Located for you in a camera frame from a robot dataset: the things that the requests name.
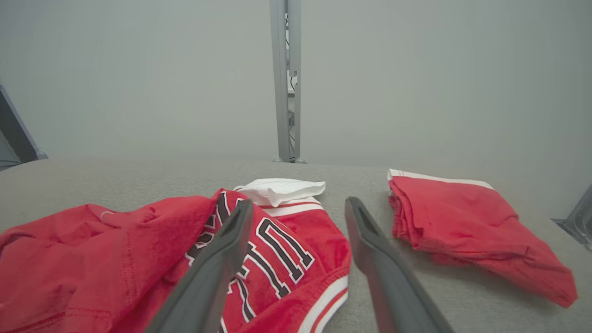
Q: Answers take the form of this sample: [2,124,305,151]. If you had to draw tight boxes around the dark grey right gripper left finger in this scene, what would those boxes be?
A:
[146,199,254,333]

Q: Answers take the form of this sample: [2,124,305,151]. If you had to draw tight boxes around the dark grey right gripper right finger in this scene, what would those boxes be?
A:
[345,197,456,333]

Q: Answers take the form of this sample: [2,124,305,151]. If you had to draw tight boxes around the red and white Bulls jersey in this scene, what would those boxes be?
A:
[0,178,352,333]

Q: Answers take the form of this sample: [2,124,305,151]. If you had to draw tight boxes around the red shorts with white stripe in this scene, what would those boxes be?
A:
[388,169,579,308]

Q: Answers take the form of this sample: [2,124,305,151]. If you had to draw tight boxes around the grey double partition post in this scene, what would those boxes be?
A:
[270,0,307,164]

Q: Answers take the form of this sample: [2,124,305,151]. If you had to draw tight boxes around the grey trolley leg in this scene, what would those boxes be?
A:
[0,86,48,163]

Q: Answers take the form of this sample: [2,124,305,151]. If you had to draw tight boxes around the grey slanted partition frame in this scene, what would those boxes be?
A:
[553,185,592,253]

